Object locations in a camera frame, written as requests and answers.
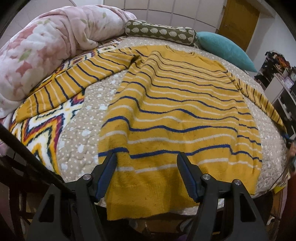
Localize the pink floral comforter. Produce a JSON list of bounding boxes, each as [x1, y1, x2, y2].
[[1, 5, 136, 118]]

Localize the geometric patterned fleece blanket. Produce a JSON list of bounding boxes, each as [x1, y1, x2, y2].
[[10, 36, 125, 175]]

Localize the teal corduroy pillow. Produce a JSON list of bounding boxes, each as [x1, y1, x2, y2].
[[196, 31, 257, 72]]

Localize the beige dotted quilt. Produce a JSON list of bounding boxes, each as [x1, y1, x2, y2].
[[56, 37, 290, 198]]

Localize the pale wardrobe doors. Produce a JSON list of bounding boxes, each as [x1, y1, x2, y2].
[[103, 0, 227, 32]]

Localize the yellow striped knit sweater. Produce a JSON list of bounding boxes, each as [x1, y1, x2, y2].
[[16, 45, 284, 220]]

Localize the brown wooden door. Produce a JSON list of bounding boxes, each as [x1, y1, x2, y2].
[[216, 0, 259, 51]]

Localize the olive hedgehog bolster pillow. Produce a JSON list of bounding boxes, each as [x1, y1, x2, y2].
[[125, 20, 196, 46]]

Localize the cluttered white shelf unit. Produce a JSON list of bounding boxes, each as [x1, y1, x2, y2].
[[254, 51, 295, 140]]

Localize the black cable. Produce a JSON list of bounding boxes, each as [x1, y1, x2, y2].
[[0, 123, 65, 186]]

